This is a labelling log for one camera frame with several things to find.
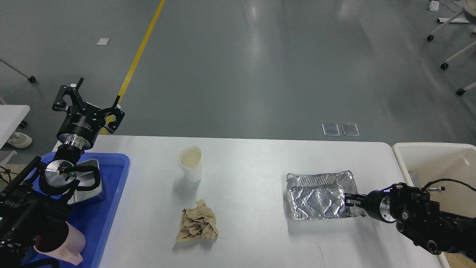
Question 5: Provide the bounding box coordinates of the blue plastic tray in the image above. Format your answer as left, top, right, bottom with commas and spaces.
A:
0, 152, 131, 268

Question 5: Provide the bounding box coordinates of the clear floor plate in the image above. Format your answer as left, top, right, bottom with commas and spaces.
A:
341, 123, 360, 136
322, 123, 341, 136

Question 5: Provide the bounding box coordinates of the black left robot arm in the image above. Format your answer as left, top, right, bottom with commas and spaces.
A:
1, 78, 125, 268

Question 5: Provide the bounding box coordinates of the brown paper in bin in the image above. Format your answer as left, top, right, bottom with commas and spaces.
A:
444, 252, 476, 268

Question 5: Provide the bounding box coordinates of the black cables left edge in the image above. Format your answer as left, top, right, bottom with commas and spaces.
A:
0, 166, 17, 186

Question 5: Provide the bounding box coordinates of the aluminium foil tray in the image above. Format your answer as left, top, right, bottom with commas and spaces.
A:
287, 170, 367, 221

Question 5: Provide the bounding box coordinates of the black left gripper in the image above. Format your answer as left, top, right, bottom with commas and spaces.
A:
52, 77, 125, 150

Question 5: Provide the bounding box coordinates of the clear floor plate right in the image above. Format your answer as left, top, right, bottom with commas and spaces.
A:
341, 123, 360, 136

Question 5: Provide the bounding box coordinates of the white rolling chair base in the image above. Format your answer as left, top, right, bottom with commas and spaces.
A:
426, 0, 476, 96

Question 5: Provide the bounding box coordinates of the clear floor plate left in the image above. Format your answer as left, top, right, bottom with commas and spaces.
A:
322, 123, 341, 136

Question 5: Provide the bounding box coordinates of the beige waste bin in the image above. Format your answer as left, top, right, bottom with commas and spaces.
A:
392, 143, 476, 268

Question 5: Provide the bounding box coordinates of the white side table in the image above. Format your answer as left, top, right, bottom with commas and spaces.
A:
0, 105, 30, 148

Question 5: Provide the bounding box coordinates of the pink ceramic mug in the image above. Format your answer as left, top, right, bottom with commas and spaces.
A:
33, 222, 86, 266

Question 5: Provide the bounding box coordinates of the white paper on floor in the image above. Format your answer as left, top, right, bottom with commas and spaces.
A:
96, 38, 110, 45

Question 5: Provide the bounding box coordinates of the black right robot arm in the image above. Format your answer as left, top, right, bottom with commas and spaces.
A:
344, 180, 476, 261

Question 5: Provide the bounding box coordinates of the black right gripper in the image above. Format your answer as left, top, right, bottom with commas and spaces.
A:
344, 191, 397, 223

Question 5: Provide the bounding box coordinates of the white paper cup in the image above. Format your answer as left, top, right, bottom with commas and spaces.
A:
177, 146, 203, 183

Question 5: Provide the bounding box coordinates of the brown paper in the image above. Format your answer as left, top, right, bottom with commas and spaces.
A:
175, 199, 219, 243
444, 252, 476, 268

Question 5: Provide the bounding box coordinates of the stainless steel rectangular tin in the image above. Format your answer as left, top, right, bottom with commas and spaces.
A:
67, 159, 106, 205

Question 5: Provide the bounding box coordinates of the rolling stand leg left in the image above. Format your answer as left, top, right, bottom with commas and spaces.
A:
0, 58, 37, 84

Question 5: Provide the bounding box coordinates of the white sneaker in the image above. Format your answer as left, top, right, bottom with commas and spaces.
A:
6, 132, 33, 149

